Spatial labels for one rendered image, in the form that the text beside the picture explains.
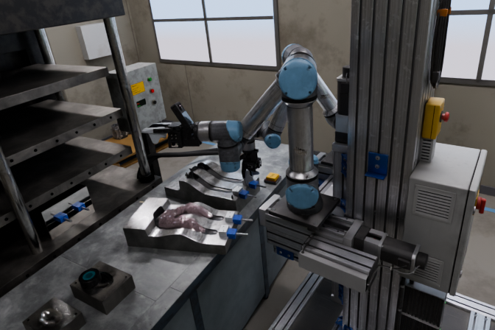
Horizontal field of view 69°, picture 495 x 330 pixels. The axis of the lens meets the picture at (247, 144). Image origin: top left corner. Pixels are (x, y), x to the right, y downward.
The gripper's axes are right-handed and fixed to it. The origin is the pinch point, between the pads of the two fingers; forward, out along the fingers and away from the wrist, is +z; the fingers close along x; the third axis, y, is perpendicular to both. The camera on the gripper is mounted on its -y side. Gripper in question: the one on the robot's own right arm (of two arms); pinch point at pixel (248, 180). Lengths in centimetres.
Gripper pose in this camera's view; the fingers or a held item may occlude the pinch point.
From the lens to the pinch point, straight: 199.5
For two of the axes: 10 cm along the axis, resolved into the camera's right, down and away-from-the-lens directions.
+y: 8.6, 1.4, -4.9
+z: 0.9, 9.1, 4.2
